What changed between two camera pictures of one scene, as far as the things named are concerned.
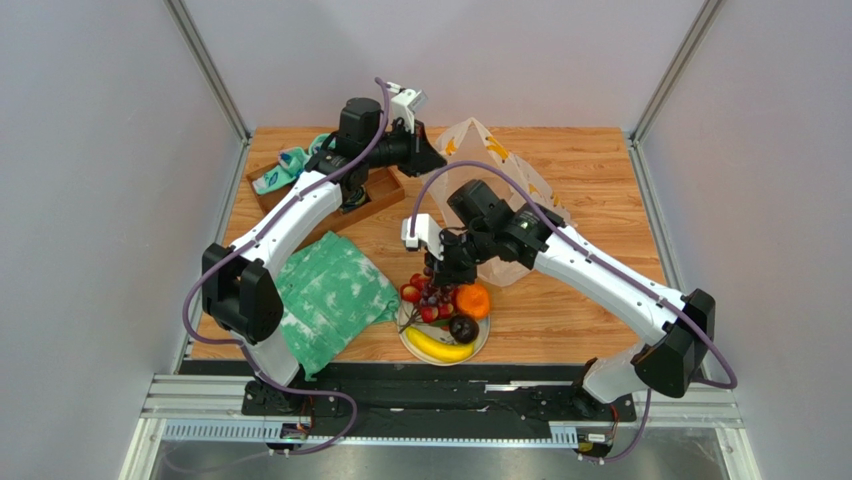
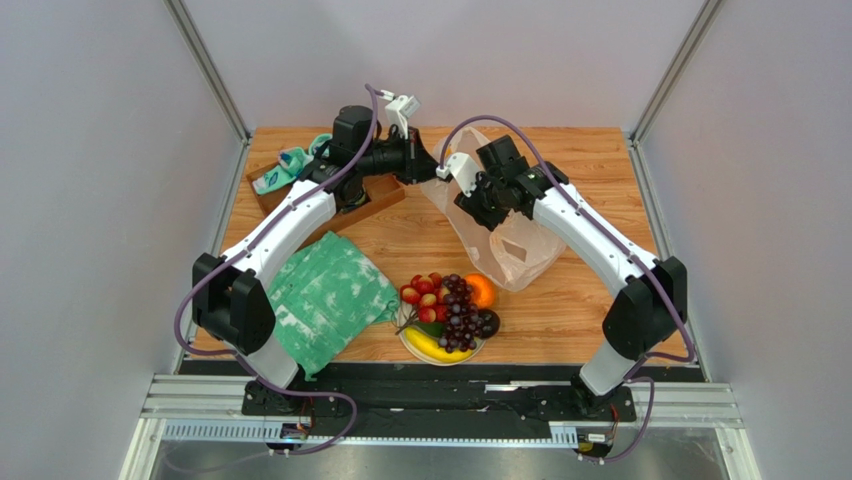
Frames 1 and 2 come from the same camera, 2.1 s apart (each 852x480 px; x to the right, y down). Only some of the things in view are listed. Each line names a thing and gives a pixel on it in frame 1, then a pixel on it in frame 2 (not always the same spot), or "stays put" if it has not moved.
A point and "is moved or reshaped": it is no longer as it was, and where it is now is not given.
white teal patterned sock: x=291 y=162 stays put
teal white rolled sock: x=317 y=142 stays put
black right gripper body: x=450 y=264 -> x=488 y=209
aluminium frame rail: x=212 y=78 stays put
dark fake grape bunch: x=434 y=294 -> x=463 y=320
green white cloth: x=328 y=295 stays put
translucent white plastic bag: x=473 y=154 is moved or reshaped
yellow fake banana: x=437 y=352 stays put
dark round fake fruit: x=464 y=329 -> x=491 y=323
